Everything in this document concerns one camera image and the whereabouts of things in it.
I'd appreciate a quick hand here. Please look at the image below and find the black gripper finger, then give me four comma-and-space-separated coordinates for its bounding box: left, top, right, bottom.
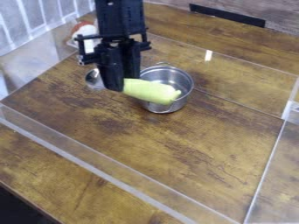
95, 46, 125, 92
123, 40, 142, 79

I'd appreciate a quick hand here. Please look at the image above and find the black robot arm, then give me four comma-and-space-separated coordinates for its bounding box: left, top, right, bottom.
75, 0, 151, 92

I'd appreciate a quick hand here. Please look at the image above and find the small steel pot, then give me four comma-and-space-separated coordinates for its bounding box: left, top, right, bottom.
141, 63, 194, 114

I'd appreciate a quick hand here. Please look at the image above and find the black bar at back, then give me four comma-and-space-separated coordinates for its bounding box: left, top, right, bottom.
190, 3, 268, 28

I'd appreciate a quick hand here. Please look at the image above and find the green handled metal spoon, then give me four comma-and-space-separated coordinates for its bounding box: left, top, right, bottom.
86, 69, 183, 105

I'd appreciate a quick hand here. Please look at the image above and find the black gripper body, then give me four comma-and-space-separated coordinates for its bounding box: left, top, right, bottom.
74, 25, 151, 65

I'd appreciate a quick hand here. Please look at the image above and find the red white toy mushroom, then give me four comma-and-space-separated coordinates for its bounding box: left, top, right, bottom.
71, 21, 98, 53

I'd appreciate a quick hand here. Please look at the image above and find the clear acrylic enclosure wall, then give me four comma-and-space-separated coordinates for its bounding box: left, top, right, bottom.
0, 103, 238, 224

